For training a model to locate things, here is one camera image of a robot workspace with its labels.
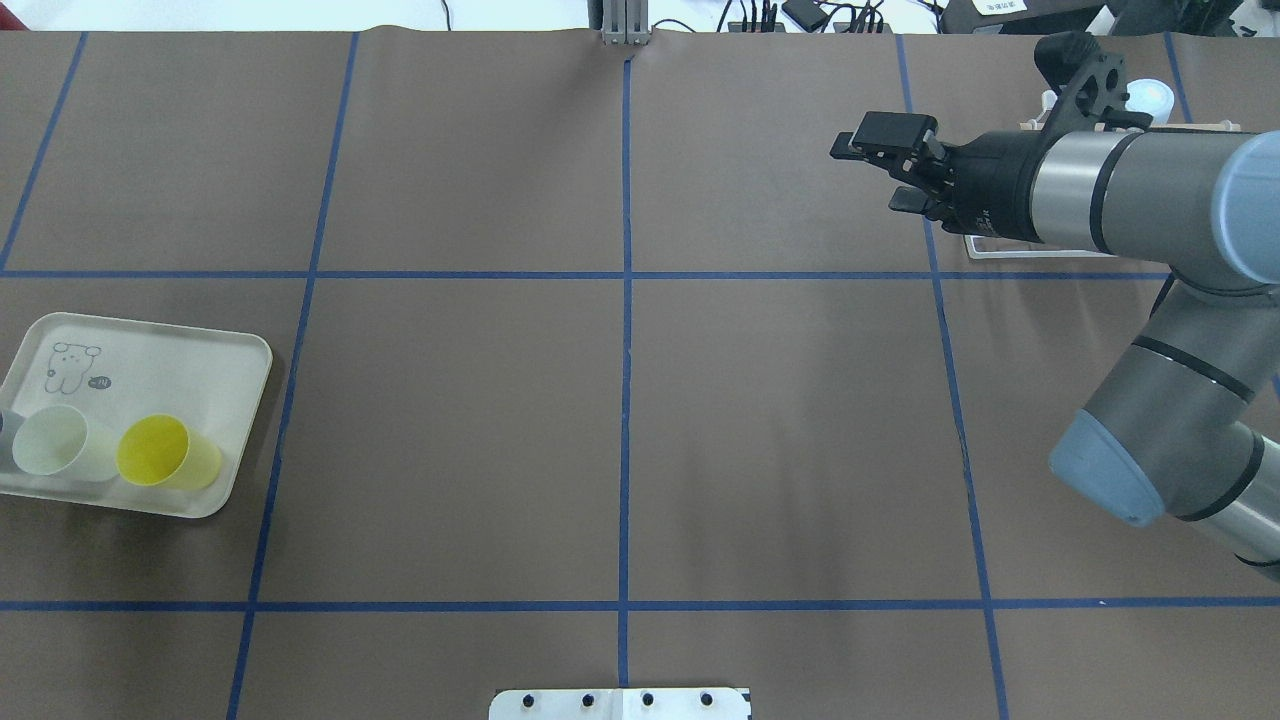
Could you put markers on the light blue plastic cup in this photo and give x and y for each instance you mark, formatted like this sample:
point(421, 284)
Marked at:
point(1152, 97)

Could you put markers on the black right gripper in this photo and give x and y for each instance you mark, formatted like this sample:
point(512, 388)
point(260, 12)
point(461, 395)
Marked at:
point(993, 187)

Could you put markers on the yellow plastic cup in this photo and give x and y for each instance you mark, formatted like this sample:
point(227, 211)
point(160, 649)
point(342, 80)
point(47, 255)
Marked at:
point(160, 451)

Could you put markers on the white wire cup rack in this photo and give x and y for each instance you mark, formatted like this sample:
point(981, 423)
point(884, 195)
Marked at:
point(993, 248)

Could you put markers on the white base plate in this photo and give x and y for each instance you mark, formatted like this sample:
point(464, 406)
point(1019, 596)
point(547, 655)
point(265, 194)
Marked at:
point(623, 703)

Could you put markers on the aluminium frame post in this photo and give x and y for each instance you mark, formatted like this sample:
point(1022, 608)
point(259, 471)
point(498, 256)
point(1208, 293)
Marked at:
point(621, 22)

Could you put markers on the cream plastic tray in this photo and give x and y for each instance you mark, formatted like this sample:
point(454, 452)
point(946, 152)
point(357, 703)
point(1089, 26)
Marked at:
point(120, 370)

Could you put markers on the pale green plastic cup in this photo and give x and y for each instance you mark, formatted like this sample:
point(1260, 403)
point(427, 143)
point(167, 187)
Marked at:
point(61, 442)

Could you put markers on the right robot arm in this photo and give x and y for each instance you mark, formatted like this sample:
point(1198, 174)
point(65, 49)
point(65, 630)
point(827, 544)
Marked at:
point(1163, 435)

